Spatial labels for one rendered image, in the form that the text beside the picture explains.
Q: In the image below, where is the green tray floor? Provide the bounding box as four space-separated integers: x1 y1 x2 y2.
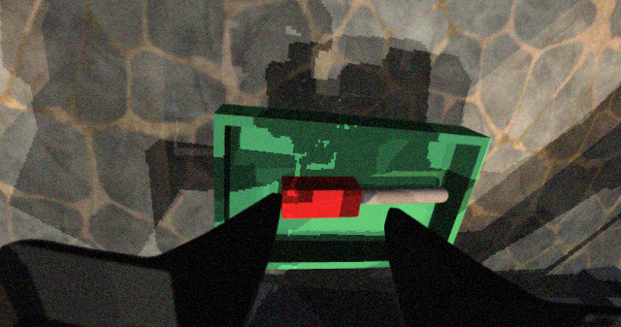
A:
229 125 456 242

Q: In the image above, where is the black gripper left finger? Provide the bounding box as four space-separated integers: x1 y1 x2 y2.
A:
0 193 281 327

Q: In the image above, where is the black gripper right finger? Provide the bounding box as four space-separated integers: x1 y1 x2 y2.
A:
384 208 621 327

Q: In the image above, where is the green tray rim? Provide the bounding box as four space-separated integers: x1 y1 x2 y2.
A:
213 104 491 270

